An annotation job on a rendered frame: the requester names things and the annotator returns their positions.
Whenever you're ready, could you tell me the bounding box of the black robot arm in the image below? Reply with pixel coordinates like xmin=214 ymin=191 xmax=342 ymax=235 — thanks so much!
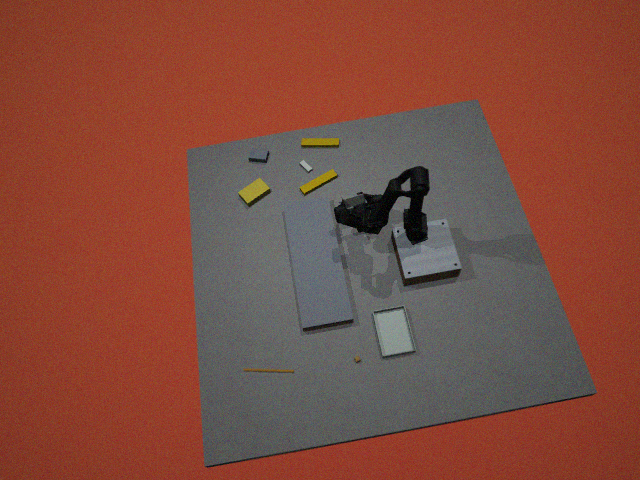
xmin=339 ymin=166 xmax=430 ymax=245

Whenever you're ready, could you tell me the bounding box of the yellow flat block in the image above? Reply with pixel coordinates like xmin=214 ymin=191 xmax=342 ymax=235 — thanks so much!
xmin=238 ymin=178 xmax=271 ymax=207

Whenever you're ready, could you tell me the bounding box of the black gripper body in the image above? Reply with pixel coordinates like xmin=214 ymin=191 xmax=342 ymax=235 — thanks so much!
xmin=334 ymin=194 xmax=382 ymax=223

